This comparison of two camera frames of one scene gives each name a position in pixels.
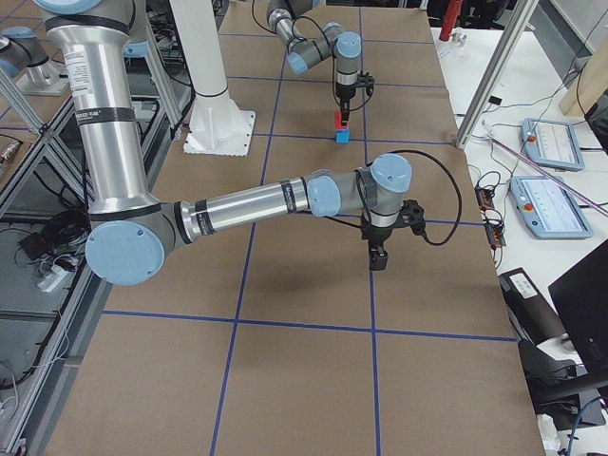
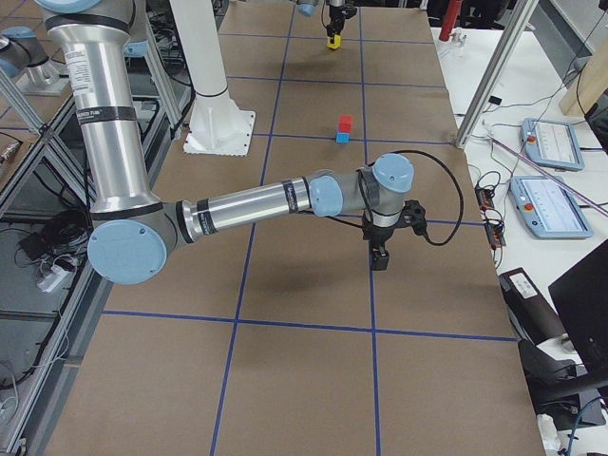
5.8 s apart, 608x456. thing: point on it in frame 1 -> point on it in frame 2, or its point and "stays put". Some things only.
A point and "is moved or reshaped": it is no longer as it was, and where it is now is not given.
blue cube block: x=343 y=136 stays put
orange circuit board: x=484 y=199 stays put
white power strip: x=58 y=279 stays put
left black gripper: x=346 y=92 -> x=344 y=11
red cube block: x=337 y=115 is moved or reshaped
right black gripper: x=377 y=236 stays put
